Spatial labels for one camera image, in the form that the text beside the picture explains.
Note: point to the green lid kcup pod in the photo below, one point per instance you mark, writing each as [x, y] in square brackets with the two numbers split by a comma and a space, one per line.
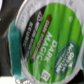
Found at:
[52, 33]

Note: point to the teal padded gripper finger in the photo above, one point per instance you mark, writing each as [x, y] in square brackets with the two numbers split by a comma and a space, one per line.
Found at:
[14, 49]

